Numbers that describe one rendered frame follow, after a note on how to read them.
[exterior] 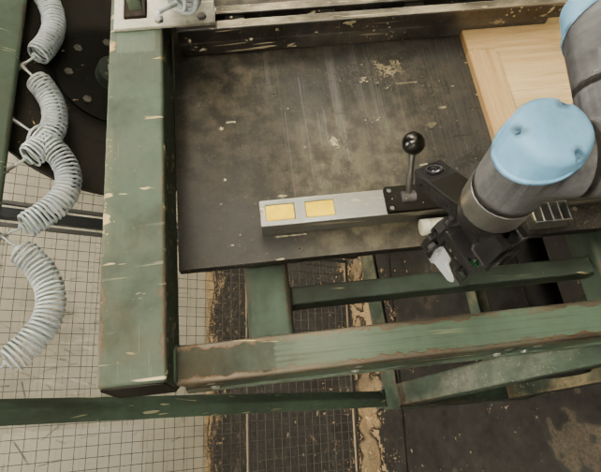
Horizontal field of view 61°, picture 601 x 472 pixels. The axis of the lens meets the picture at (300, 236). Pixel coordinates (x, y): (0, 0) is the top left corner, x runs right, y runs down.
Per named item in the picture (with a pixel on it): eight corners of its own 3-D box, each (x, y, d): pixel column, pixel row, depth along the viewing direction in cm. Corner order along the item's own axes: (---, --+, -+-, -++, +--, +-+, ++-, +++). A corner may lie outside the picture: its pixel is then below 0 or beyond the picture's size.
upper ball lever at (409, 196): (421, 207, 89) (430, 136, 81) (400, 209, 89) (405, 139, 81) (415, 195, 92) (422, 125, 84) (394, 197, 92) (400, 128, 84)
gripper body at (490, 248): (457, 288, 68) (489, 256, 57) (422, 235, 71) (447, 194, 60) (505, 264, 69) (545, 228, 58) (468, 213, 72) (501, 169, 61)
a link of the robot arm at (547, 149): (619, 164, 44) (520, 166, 43) (557, 219, 54) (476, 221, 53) (594, 89, 47) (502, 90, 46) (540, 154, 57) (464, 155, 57)
